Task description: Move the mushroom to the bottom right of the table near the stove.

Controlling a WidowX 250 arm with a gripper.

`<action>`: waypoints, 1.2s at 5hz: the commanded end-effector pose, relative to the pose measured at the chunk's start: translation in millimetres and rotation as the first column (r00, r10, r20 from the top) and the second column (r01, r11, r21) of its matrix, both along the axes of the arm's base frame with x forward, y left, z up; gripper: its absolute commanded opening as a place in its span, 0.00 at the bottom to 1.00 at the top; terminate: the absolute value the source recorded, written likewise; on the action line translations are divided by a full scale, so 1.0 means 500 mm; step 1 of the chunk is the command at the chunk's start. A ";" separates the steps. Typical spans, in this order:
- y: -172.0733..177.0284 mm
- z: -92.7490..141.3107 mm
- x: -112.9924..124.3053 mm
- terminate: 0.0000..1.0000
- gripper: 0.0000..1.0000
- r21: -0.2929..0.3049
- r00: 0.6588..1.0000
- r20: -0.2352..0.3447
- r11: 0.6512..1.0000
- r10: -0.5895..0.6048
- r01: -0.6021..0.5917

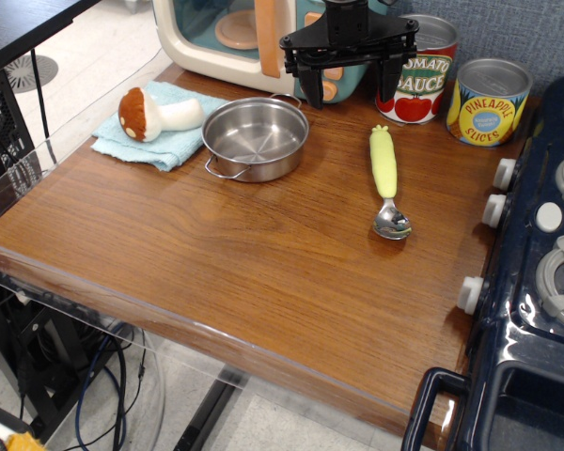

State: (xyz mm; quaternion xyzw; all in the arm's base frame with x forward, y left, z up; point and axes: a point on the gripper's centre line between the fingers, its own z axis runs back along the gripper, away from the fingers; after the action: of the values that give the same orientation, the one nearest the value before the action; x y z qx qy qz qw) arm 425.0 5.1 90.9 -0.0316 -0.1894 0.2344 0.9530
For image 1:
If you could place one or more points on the dark blue toy stove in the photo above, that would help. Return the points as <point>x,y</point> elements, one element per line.
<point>512,394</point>

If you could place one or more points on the spoon with green handle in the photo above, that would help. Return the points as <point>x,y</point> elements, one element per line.
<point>389,222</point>

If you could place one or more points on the small stainless steel pot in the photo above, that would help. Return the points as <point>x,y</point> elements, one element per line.
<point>255,139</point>

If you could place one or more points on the toy microwave teal cream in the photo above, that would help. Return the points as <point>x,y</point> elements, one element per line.
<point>235,41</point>

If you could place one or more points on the white stove knob middle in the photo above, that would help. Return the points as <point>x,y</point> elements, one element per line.
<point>493,210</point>

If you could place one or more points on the white stove knob bottom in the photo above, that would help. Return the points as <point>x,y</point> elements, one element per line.
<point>469,294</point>

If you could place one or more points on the white stove knob top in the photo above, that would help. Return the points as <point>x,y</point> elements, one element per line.
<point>504,173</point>

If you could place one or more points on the black table leg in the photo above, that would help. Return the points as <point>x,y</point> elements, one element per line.
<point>228,382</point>

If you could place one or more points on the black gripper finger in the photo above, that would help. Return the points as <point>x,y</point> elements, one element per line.
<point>311,84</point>
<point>389,77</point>

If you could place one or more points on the black desk at left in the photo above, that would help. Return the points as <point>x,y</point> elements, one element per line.
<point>26,24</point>

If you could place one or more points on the white stove knob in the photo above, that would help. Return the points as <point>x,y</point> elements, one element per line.
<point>469,294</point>
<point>493,210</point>
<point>504,173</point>

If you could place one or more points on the tomato sauce can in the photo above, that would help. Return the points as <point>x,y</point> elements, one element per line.
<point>423,79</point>

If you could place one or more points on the pineapple slices can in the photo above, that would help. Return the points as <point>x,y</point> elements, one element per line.
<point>487,102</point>

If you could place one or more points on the plush brown white mushroom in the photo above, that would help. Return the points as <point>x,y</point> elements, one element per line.
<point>143,120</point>

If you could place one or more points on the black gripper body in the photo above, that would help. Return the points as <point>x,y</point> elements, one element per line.
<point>350,33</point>

